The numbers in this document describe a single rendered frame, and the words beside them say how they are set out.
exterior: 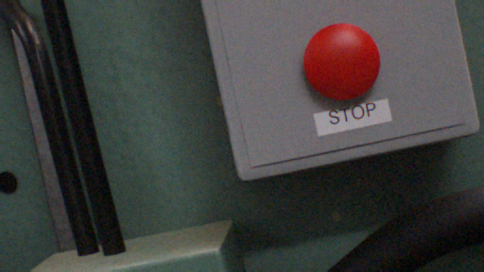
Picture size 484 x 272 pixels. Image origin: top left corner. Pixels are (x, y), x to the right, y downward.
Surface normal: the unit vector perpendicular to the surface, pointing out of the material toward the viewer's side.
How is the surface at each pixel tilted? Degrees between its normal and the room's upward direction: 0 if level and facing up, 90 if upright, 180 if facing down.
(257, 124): 90
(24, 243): 90
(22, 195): 90
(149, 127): 90
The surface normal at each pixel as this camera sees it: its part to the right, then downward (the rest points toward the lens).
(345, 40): -0.03, -0.09
